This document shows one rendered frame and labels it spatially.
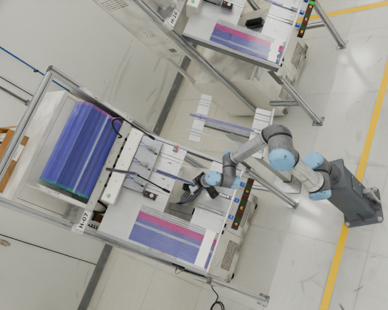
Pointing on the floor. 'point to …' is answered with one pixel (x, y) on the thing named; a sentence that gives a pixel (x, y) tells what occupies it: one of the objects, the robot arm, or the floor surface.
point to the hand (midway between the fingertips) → (200, 187)
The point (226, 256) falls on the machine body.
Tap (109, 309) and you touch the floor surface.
